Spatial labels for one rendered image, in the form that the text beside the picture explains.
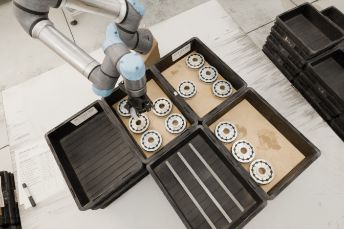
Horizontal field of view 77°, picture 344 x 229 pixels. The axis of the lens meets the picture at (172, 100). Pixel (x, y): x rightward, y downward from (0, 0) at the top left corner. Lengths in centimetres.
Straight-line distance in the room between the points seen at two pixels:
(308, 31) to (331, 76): 38
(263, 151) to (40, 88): 135
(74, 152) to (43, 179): 27
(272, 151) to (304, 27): 121
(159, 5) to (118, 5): 177
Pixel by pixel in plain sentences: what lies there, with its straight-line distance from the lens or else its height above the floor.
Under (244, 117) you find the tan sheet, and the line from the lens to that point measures 111.
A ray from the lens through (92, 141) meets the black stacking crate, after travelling 116.
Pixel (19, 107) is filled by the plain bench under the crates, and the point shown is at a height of 70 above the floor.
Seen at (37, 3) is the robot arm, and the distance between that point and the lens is 96.
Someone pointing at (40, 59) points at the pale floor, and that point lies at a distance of 284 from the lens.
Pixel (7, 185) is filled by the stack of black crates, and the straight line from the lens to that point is 207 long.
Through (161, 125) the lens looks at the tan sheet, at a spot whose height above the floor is 83.
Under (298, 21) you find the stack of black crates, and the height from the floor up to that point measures 49.
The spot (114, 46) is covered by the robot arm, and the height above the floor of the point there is 130.
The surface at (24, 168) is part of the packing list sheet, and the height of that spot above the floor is 70.
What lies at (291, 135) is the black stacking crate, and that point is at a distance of 109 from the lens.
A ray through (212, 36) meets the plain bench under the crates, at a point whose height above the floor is 70.
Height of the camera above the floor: 184
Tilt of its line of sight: 64 degrees down
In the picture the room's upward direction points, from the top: 11 degrees counter-clockwise
